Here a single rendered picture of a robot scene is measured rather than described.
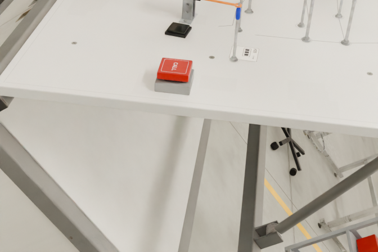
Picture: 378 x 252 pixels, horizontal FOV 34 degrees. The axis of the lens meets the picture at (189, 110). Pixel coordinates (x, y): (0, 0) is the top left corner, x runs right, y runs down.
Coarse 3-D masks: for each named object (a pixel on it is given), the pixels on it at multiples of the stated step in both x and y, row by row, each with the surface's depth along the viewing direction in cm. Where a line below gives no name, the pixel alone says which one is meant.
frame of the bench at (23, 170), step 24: (0, 0) 217; (0, 144) 102; (0, 168) 105; (24, 168) 105; (24, 192) 108; (48, 192) 108; (192, 192) 156; (48, 216) 110; (72, 216) 111; (192, 216) 151; (72, 240) 113; (96, 240) 114
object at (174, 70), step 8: (160, 64) 96; (168, 64) 96; (176, 64) 96; (184, 64) 97; (160, 72) 94; (168, 72) 94; (176, 72) 94; (184, 72) 95; (176, 80) 95; (184, 80) 94
